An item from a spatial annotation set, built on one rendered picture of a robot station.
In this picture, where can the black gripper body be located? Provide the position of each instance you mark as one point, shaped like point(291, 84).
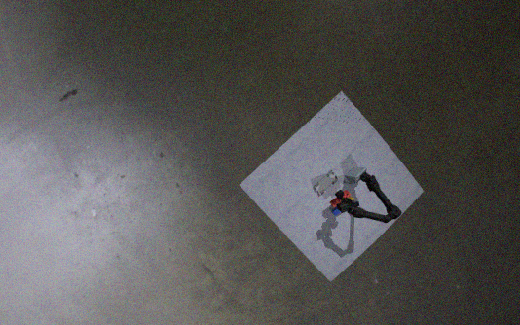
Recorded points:
point(339, 195)

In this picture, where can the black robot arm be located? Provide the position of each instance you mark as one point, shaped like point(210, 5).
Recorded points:
point(372, 185)

